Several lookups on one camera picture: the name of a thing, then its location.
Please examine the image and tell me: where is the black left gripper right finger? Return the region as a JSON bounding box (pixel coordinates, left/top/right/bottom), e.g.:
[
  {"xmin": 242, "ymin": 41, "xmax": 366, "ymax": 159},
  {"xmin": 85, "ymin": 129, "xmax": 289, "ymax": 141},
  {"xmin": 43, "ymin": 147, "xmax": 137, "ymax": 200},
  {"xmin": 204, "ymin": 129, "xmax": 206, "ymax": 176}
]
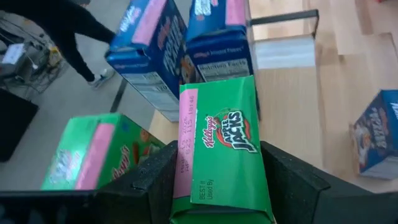
[{"xmin": 259, "ymin": 141, "xmax": 331, "ymax": 224}]

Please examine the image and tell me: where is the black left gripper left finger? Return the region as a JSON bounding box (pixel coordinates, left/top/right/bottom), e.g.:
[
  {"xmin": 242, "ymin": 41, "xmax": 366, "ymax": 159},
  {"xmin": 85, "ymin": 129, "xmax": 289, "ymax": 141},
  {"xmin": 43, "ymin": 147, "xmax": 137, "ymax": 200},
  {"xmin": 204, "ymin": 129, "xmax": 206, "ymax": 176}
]
[{"xmin": 99, "ymin": 140, "xmax": 179, "ymax": 224}]

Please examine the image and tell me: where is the green Apple Jacks cereal box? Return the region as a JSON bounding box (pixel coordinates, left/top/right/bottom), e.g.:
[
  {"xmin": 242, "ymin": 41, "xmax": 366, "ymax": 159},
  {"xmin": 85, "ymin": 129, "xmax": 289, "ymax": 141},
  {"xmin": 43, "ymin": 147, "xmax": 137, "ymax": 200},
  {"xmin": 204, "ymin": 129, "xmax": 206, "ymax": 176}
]
[
  {"xmin": 169, "ymin": 75, "xmax": 276, "ymax": 224},
  {"xmin": 40, "ymin": 112, "xmax": 165, "ymax": 191}
]

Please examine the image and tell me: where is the blue Frosted Flakes cereal box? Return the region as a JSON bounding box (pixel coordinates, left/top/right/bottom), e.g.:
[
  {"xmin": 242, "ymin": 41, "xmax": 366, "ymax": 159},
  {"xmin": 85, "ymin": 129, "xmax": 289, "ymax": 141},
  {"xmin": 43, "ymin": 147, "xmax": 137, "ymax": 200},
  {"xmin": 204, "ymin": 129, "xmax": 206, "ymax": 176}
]
[
  {"xmin": 353, "ymin": 89, "xmax": 398, "ymax": 180},
  {"xmin": 185, "ymin": 0, "xmax": 261, "ymax": 119},
  {"xmin": 104, "ymin": 0, "xmax": 203, "ymax": 123}
]

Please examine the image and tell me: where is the translucent white shelf end strip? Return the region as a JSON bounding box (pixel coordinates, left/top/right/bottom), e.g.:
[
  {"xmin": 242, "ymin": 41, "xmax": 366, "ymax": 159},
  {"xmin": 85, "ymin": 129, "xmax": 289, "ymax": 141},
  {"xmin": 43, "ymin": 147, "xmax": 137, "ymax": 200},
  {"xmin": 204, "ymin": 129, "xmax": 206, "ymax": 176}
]
[{"xmin": 253, "ymin": 34, "xmax": 317, "ymax": 70}]

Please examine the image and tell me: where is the person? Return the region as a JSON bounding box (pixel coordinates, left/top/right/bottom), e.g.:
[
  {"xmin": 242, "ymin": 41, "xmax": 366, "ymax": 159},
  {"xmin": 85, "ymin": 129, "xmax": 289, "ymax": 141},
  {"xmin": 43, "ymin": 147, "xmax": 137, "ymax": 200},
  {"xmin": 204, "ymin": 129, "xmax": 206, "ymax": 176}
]
[{"xmin": 0, "ymin": 0, "xmax": 118, "ymax": 90}]

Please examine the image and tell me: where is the black metal shelf frame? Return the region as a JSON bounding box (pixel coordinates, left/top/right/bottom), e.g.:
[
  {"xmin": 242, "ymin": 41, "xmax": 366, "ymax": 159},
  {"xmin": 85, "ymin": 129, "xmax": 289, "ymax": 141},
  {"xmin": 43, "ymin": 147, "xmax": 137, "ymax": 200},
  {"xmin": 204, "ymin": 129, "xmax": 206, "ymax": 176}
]
[{"xmin": 248, "ymin": 9, "xmax": 320, "ymax": 40}]

